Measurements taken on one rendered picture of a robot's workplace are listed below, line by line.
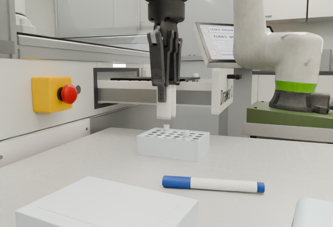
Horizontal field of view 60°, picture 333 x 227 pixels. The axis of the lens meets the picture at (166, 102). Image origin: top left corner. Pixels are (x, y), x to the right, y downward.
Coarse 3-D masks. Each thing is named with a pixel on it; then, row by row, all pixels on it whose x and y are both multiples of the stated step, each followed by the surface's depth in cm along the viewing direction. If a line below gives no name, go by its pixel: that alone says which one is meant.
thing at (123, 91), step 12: (108, 84) 79; (120, 84) 78; (132, 84) 76; (144, 84) 75; (180, 84) 72; (192, 84) 71; (204, 84) 70; (108, 96) 79; (120, 96) 78; (132, 96) 76; (144, 96) 75; (156, 96) 74; (180, 96) 72; (192, 96) 71; (204, 96) 70
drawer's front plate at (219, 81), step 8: (216, 72) 67; (224, 72) 75; (232, 72) 91; (216, 80) 67; (224, 80) 75; (232, 80) 92; (216, 88) 67; (224, 88) 76; (232, 88) 93; (216, 96) 67; (232, 96) 94; (216, 104) 68; (224, 104) 77; (216, 112) 68
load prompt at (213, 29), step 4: (208, 28) 168; (212, 28) 169; (216, 28) 170; (220, 28) 171; (224, 28) 171; (228, 28) 172; (232, 28) 173; (212, 32) 167; (216, 32) 168; (220, 32) 168; (224, 32) 169; (228, 32) 170; (232, 32) 171
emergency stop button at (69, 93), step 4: (68, 84) 58; (64, 88) 57; (68, 88) 57; (72, 88) 58; (64, 92) 57; (68, 92) 57; (72, 92) 58; (76, 92) 60; (64, 96) 57; (68, 96) 57; (72, 96) 58; (76, 96) 60; (64, 100) 57; (68, 100) 58; (72, 100) 58
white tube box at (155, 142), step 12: (144, 132) 59; (156, 132) 61; (168, 132) 60; (180, 132) 60; (192, 132) 60; (204, 132) 59; (144, 144) 55; (156, 144) 54; (168, 144) 53; (180, 144) 52; (192, 144) 52; (204, 144) 55; (156, 156) 55; (168, 156) 54; (180, 156) 53; (192, 156) 52
